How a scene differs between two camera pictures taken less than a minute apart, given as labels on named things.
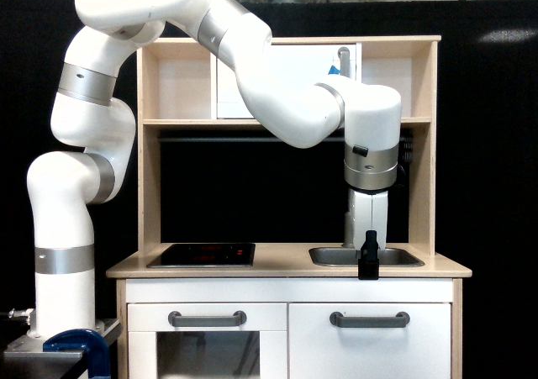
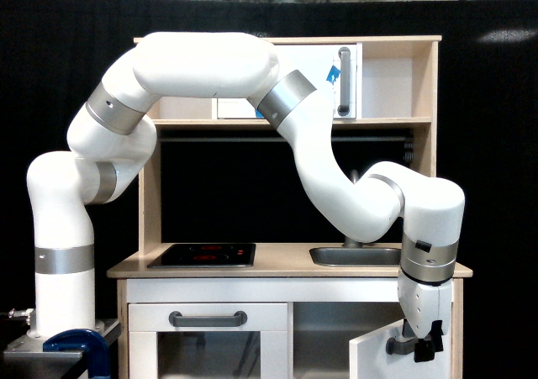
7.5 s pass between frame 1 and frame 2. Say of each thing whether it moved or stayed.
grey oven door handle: stayed
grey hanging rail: stayed
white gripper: moved
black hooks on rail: stayed
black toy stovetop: stayed
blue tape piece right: stayed
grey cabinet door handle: moved
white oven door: stayed
